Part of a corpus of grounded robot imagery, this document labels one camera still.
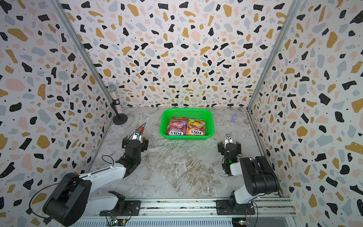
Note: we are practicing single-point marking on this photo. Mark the green plastic basket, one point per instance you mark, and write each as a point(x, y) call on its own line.
point(200, 114)

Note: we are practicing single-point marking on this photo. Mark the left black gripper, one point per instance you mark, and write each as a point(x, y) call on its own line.
point(143, 145)

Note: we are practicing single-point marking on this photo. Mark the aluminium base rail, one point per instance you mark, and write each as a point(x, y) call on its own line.
point(197, 212)

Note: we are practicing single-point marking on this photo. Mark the black microphone stand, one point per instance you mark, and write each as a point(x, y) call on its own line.
point(119, 118)

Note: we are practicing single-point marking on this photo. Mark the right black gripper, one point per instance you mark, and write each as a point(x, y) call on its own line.
point(221, 148)

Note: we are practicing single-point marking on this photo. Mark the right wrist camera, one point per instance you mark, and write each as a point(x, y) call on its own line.
point(228, 139)

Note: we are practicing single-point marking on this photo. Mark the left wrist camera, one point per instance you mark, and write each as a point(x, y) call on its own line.
point(136, 135)

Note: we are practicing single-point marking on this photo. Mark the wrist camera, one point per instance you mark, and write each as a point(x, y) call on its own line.
point(228, 139)
point(136, 135)

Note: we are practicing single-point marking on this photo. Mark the purple Fox's berries bag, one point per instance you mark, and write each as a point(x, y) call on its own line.
point(177, 126)

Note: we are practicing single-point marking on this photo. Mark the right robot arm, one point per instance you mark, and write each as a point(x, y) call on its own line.
point(258, 175)

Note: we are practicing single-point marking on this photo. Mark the orange Fox's fruits bag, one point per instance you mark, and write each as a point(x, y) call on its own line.
point(195, 127)

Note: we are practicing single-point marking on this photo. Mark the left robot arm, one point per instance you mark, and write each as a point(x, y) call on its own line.
point(71, 200)

